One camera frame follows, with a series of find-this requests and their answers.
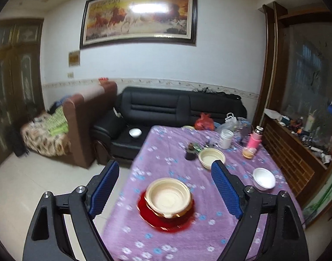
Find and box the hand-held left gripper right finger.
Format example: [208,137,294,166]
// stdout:
[211,160,310,261]

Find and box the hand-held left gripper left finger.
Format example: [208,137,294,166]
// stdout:
[23,160,120,261]

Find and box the beige ribbed plastic bowl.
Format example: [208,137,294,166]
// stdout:
[198,147,227,171]
[145,178,192,219]

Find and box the red glass plate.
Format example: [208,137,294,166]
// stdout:
[137,189,196,231]

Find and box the clear bag of biscuits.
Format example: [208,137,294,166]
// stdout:
[242,147,257,159]

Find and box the white plastic jar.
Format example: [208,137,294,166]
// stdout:
[220,129,234,149]

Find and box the dark small jar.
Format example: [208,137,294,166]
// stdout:
[184,141,202,160]

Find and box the pink bottle with knitted sleeve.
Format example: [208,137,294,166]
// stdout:
[247,125,264,151]

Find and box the black phone stand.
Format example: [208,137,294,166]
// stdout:
[238,126,251,144]

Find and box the purple floral tablecloth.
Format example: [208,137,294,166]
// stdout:
[101,125,299,261]

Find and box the brown armchair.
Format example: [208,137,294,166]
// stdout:
[21,81,118,169]

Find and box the wooden sideboard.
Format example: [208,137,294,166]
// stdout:
[260,109,332,207]

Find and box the red plastic bag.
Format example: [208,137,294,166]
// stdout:
[194,113,216,131]

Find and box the floral blanket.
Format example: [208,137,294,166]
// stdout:
[22,106,71,157]

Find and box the green cloth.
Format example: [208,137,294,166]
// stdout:
[46,108,69,135]

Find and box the black leather sofa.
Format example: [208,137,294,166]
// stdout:
[91,86,247,166]

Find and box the dark clothes pile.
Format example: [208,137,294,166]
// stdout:
[192,86,241,100]

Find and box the black bag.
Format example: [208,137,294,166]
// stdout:
[7,126,28,157]

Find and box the white bottle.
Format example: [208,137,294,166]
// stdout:
[304,111,315,131]

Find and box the wooden double door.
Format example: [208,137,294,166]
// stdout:
[0,18,44,166]

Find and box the wooden glass room divider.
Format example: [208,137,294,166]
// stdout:
[258,1,332,120]

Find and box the framed horse painting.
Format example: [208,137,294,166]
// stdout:
[79,0,198,50]

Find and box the small framed wall plaque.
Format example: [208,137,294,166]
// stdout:
[68,50,81,67]

